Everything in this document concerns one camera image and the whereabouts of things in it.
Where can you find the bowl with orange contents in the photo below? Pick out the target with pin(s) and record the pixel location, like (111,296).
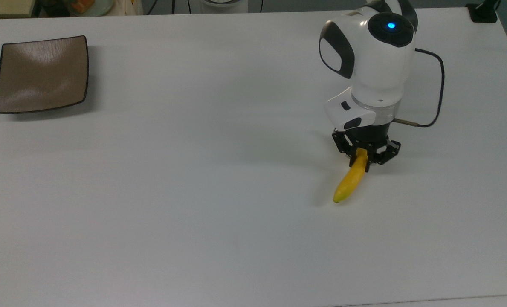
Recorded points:
(87,6)

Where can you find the brown square ceramic plate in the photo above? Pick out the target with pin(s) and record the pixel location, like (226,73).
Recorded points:
(42,74)

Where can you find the white plastic bag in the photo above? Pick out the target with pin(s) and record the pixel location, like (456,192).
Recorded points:
(128,7)

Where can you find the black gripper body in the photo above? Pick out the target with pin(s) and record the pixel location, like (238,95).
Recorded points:
(370,135)

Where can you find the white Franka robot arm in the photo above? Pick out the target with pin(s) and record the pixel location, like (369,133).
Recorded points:
(381,68)

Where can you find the black clamp mount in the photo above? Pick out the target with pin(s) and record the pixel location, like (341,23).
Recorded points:
(482,12)

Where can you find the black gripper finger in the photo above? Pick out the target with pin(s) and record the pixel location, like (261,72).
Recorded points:
(385,152)
(344,143)

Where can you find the yellow banana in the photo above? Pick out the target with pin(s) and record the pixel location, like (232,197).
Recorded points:
(349,183)

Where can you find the beige wooden furniture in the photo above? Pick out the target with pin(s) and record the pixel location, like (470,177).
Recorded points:
(6,7)

